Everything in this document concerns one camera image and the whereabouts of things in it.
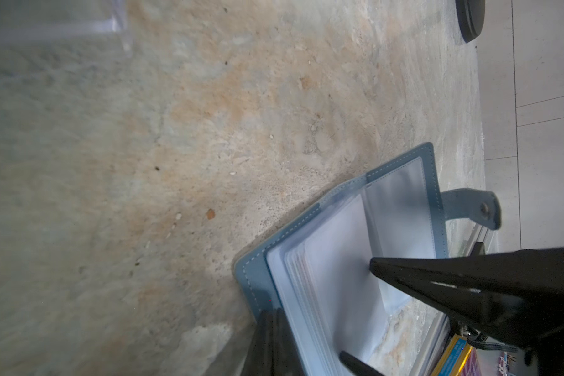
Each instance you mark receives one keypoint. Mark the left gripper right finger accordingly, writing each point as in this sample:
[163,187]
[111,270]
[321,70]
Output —
[515,297]

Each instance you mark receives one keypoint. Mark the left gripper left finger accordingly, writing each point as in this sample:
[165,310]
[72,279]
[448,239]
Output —
[273,351]

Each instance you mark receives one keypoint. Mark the blue card holder wallet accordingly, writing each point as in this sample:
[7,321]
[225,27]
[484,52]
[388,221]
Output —
[316,268]

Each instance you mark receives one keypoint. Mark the pink orange patterned card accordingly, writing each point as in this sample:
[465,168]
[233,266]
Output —
[458,359]

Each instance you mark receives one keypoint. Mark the beige microphone on stand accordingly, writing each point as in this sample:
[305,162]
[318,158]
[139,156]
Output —
[470,16]

